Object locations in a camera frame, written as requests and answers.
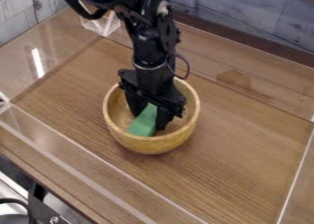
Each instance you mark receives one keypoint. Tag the clear acrylic enclosure wall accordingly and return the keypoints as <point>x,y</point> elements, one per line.
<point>243,171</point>

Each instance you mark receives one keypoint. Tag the round wooden bowl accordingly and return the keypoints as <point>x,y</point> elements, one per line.
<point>167,139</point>

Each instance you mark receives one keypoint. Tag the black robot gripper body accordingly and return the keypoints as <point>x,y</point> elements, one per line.
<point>155,82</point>

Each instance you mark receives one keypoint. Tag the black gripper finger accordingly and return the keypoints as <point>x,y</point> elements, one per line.
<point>164,116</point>
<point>136,102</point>

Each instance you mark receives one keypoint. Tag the black metal table leg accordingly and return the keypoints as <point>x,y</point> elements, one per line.
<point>41,213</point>

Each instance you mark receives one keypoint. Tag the green rectangular stick block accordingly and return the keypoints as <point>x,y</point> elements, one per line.
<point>143,125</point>

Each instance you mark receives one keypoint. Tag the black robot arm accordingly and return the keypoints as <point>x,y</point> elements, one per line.
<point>150,26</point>

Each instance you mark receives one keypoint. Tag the clear acrylic corner bracket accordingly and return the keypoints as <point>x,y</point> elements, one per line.
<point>103,26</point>

